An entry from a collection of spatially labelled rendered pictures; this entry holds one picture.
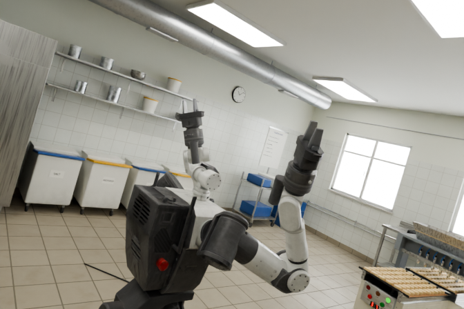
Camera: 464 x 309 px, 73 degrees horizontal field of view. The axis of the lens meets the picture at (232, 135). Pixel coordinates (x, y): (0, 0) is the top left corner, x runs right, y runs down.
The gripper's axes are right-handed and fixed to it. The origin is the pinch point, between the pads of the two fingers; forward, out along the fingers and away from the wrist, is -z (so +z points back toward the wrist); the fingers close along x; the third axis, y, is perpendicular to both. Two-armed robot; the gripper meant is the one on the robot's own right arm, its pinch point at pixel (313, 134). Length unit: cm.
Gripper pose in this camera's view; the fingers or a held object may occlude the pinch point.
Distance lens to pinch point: 92.8
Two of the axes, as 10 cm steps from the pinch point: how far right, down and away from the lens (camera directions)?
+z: -2.0, 8.9, 4.0
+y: 9.8, 1.6, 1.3
